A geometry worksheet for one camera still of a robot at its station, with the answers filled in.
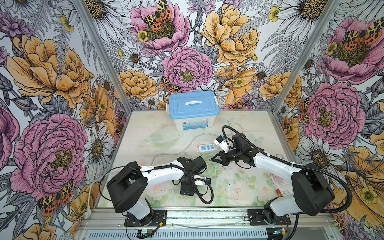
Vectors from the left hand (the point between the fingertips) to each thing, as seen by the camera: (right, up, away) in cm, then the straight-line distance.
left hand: (185, 184), depth 84 cm
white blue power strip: (+13, +18, +14) cm, 26 cm away
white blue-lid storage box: (+4, +42, +15) cm, 45 cm away
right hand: (+16, +12, -1) cm, 20 cm away
